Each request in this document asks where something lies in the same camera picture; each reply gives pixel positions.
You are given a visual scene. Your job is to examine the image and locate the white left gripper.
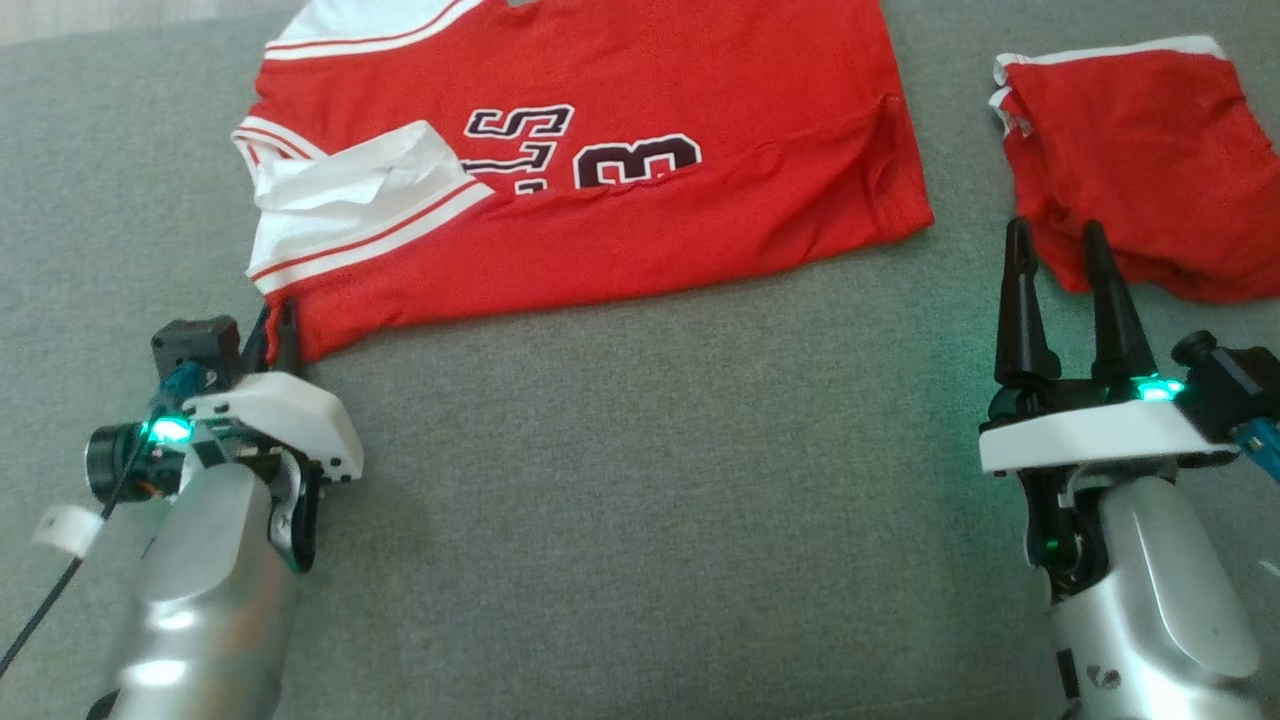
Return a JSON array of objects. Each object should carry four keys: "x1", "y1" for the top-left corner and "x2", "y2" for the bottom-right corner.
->
[{"x1": 85, "y1": 300, "x2": 364, "y2": 501}]

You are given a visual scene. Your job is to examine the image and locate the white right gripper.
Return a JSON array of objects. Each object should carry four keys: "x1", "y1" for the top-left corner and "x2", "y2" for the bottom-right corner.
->
[{"x1": 978, "y1": 217, "x2": 1241, "y2": 476}]

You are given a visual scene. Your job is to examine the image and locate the red shorts with white trim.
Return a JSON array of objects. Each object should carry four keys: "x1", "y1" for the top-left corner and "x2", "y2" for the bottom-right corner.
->
[{"x1": 988, "y1": 35, "x2": 1280, "y2": 304}]

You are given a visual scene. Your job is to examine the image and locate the red basketball jersey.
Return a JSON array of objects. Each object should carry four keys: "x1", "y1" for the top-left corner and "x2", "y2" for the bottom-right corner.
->
[{"x1": 232, "y1": 0, "x2": 936, "y2": 363}]

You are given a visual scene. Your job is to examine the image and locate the gray sofa seat cushion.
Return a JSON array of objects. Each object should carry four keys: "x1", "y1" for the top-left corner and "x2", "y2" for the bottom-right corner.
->
[{"x1": 0, "y1": 0, "x2": 1280, "y2": 720}]

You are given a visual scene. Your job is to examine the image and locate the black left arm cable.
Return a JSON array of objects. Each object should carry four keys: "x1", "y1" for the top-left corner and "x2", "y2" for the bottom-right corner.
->
[{"x1": 0, "y1": 365, "x2": 206, "y2": 681}]

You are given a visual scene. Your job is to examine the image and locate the white cable label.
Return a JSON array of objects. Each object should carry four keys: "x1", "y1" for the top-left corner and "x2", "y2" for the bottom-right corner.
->
[{"x1": 32, "y1": 505, "x2": 104, "y2": 558}]

